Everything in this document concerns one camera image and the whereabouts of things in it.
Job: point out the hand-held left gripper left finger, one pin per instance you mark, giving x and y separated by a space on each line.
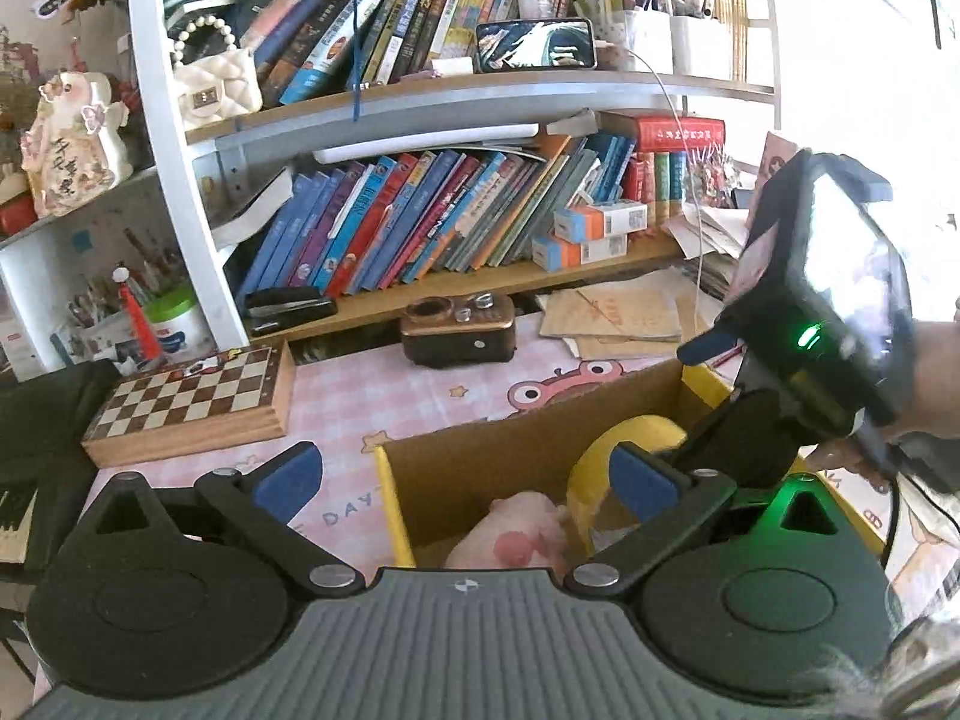
289 476

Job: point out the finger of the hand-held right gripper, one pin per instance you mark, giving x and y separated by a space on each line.
739 439
705 346

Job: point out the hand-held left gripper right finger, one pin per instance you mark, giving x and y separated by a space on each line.
637 480

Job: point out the yellow tape roll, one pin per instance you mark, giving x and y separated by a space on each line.
645 429

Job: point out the pink plush toy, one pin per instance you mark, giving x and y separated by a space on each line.
517 532

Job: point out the yellow cardboard box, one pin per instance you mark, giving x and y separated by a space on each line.
465 457

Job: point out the person's right forearm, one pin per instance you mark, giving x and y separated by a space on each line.
934 382

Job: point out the person's right hand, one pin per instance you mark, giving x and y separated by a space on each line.
844 459

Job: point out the wooden chessboard box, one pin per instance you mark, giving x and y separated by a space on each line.
187 390

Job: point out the black stapler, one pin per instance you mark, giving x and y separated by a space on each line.
289 307

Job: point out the green lid jar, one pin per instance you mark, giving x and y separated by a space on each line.
176 322

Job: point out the thick red book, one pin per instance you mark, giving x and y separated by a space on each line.
667 133

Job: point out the red cone pen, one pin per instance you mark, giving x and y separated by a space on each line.
139 319

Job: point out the brown vintage radio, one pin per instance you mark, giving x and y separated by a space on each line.
457 330

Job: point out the black case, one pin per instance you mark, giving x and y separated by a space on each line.
52 427

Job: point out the box of pencils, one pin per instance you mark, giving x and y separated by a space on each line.
97 315

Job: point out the white pen holder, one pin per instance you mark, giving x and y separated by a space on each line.
641 41
701 45

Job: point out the row of blue books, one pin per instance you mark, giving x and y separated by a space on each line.
420 217

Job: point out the fluffy grey sleeve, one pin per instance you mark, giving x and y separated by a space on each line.
922 664

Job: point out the white and red carton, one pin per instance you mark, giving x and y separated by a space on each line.
11 345

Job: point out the white side shelf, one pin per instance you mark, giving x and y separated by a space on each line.
67 232

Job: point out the smartphone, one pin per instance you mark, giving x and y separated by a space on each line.
536 45

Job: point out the white bookshelf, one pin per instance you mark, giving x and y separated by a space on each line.
161 127

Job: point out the ceramic figurine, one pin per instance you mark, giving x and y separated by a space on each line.
71 150

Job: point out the white quilted handbag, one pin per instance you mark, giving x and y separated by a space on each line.
217 86

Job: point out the row of mixed books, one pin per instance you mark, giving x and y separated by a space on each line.
390 22

